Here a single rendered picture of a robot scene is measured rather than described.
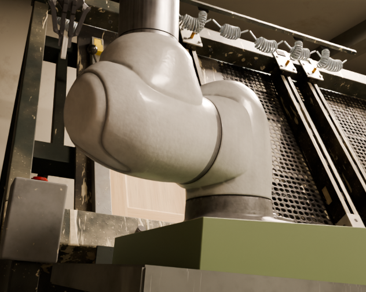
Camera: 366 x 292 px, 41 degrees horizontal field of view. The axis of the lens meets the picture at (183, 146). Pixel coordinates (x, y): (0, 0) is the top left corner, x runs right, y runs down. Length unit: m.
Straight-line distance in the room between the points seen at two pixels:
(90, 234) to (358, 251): 0.80
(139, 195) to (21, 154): 0.38
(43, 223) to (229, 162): 0.51
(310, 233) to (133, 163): 0.27
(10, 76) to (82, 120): 3.36
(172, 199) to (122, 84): 0.97
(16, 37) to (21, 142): 2.66
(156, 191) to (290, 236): 0.95
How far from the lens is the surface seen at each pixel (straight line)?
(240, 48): 2.46
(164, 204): 1.57
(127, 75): 0.68
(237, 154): 0.79
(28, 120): 1.62
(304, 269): 0.71
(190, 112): 0.72
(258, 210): 0.81
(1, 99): 3.96
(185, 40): 2.26
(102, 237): 1.38
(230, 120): 0.80
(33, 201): 1.14
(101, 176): 1.53
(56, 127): 1.78
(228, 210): 0.79
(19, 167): 1.48
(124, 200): 1.53
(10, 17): 4.23
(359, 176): 2.17
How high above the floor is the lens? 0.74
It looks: 15 degrees up
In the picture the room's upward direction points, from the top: 5 degrees clockwise
